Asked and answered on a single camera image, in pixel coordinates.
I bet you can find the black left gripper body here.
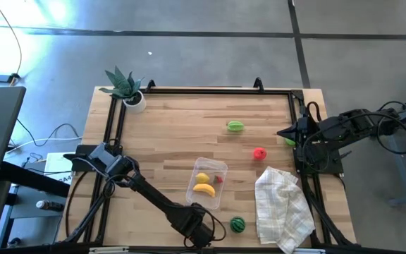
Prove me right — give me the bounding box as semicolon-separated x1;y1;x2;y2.
174;204;215;248

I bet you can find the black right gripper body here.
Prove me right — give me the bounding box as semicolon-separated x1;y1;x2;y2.
295;115;320;142

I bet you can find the red toy apple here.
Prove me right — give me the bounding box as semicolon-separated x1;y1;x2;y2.
252;147;268;162

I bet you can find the yellow toy banana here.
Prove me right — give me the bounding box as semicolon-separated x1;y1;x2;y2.
192;183;216;198

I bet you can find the green striped toy watermelon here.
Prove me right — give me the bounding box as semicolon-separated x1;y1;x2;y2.
229;216;247;234

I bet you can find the green toy starfruit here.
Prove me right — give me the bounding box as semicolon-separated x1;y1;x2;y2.
226;120;245;133

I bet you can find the clear plastic tupperware container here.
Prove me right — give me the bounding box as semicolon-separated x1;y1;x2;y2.
185;157;229;211

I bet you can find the white checked dish towel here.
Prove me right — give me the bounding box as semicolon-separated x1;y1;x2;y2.
254;166;316;254

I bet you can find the dark bottle with white cap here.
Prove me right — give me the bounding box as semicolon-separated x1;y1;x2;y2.
35;200;65;212

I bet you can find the white paper sheet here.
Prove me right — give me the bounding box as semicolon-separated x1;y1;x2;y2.
43;152;76;184

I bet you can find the green plant in white pot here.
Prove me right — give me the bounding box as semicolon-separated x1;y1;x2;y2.
99;66;147;114

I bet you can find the grey shelf board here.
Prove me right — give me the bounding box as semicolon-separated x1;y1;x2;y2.
9;185;66;220

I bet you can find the black desk beam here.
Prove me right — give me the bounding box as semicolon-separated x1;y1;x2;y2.
0;160;70;198

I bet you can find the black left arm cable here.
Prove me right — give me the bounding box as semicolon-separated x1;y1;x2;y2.
102;172;228;249

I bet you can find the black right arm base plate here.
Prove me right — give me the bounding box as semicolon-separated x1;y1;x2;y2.
293;143;345;176

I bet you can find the black aluminium table frame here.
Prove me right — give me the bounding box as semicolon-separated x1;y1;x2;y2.
56;77;358;250

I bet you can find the white floor cable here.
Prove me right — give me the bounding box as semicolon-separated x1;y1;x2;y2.
4;135;84;153

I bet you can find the black floor cable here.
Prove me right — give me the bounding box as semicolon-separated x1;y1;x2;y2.
15;118;80;147

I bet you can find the thin hanging cable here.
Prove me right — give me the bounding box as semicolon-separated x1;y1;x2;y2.
0;0;23;77

